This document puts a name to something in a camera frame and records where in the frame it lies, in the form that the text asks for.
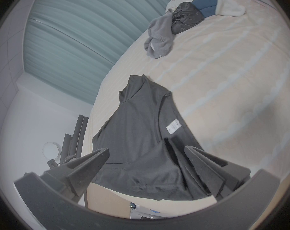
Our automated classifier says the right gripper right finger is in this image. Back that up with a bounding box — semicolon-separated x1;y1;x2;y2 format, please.
184;145;251;199

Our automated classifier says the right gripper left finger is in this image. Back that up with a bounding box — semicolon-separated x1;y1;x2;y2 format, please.
36;148;110;203

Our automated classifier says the black T-shirt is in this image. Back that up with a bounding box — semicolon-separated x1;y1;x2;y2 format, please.
91;74;213;201

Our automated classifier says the bed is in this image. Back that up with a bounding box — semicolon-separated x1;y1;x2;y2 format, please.
84;0;290;221

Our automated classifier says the round white mirror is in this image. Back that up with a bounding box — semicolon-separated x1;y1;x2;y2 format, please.
42;142;61;160

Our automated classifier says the blue-green curtain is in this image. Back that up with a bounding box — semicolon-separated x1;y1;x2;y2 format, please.
23;0;191;105

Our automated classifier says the grey knit garment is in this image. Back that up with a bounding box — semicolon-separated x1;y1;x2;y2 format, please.
144;12;175;59

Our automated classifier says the black shiny garment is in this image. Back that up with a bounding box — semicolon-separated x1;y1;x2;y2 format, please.
171;1;205;35

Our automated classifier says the blue and white garment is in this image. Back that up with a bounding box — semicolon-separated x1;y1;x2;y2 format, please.
192;0;246;19

